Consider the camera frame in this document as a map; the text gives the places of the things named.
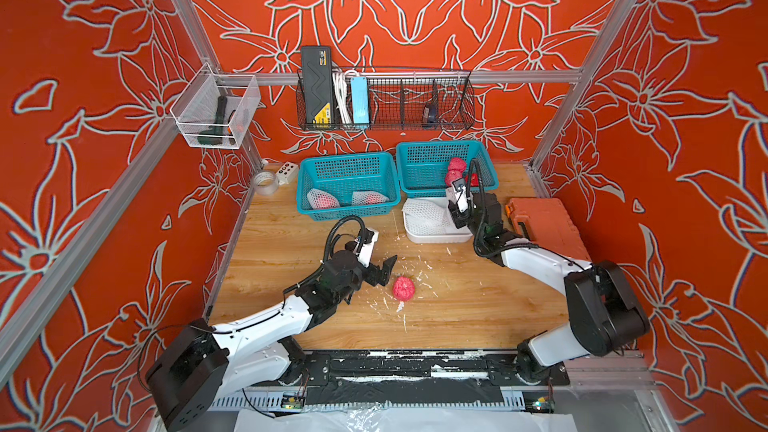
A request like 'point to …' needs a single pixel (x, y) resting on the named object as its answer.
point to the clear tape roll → (266, 183)
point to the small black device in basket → (432, 115)
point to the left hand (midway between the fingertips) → (383, 248)
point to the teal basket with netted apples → (344, 175)
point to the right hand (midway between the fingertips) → (454, 194)
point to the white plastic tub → (453, 235)
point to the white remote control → (286, 173)
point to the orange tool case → (549, 224)
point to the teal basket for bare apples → (422, 165)
